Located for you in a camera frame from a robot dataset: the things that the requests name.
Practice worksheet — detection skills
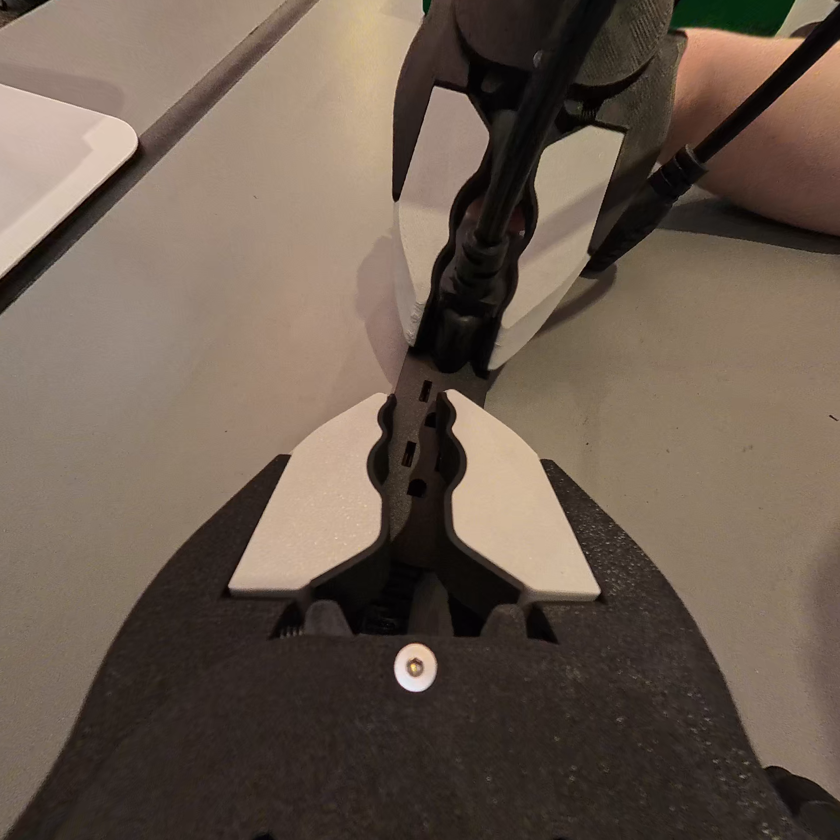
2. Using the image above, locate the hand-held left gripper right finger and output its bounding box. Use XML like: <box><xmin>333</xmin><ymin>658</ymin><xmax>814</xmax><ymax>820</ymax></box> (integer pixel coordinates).
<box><xmin>435</xmin><ymin>389</ymin><xmax>602</xmax><ymax>611</ymax></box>

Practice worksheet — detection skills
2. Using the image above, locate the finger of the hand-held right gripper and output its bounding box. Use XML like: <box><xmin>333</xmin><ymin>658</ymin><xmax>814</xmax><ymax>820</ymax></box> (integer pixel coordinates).
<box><xmin>392</xmin><ymin>84</ymin><xmax>494</xmax><ymax>347</ymax></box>
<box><xmin>484</xmin><ymin>123</ymin><xmax>626</xmax><ymax>370</ymax></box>

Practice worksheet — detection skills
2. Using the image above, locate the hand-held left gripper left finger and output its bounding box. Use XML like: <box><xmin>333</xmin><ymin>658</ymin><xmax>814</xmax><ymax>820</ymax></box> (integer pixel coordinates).
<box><xmin>227</xmin><ymin>392</ymin><xmax>396</xmax><ymax>601</ymax></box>

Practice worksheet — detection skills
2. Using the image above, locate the thick black power cord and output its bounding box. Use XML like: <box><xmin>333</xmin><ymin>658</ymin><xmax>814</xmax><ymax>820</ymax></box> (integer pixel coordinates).
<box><xmin>430</xmin><ymin>0</ymin><xmax>840</xmax><ymax>376</ymax></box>

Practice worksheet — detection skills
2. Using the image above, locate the black power strip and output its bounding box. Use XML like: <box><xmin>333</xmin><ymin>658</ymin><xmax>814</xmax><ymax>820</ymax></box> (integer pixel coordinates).
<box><xmin>391</xmin><ymin>346</ymin><xmax>492</xmax><ymax>571</ymax></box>

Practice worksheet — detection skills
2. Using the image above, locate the person's right forearm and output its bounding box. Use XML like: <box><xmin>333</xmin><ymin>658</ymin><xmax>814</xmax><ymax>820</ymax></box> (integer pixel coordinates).
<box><xmin>658</xmin><ymin>26</ymin><xmax>840</xmax><ymax>238</ymax></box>

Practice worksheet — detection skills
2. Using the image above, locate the green plastic bin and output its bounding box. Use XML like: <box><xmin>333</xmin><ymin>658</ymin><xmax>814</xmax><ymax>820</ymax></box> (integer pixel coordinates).
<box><xmin>669</xmin><ymin>0</ymin><xmax>798</xmax><ymax>39</ymax></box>

